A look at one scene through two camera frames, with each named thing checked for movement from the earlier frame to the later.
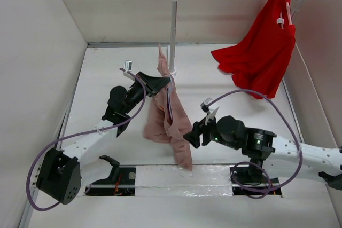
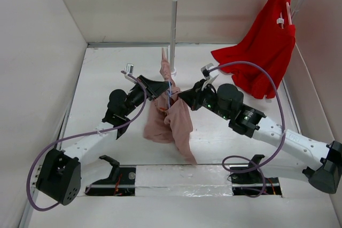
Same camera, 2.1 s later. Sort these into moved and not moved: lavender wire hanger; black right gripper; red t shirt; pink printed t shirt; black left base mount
Moved: black right gripper; pink printed t shirt; lavender wire hanger
Not moved: black left base mount; red t shirt
